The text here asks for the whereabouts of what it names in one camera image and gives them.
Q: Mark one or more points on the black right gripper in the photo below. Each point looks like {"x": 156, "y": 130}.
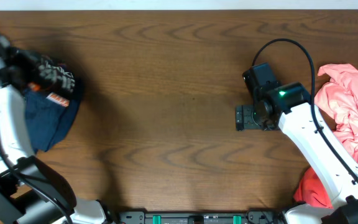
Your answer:
{"x": 245, "y": 119}

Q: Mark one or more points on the black printed cycling jersey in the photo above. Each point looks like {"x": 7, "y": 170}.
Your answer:
{"x": 46, "y": 76}

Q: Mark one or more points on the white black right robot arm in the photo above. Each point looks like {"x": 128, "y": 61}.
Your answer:
{"x": 288, "y": 108}

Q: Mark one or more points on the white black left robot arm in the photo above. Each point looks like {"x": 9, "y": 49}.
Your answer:
{"x": 30, "y": 190}

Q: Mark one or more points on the red garment under pink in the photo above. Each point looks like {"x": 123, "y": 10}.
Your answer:
{"x": 311, "y": 190}

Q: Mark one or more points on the pink crumpled garment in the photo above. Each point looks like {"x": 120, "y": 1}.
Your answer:
{"x": 338, "y": 98}

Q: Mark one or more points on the folded navy blue trousers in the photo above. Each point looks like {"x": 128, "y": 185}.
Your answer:
{"x": 49, "y": 111}

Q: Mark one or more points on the black mounting rail with clamps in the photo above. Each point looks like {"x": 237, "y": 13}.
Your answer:
{"x": 247, "y": 217}

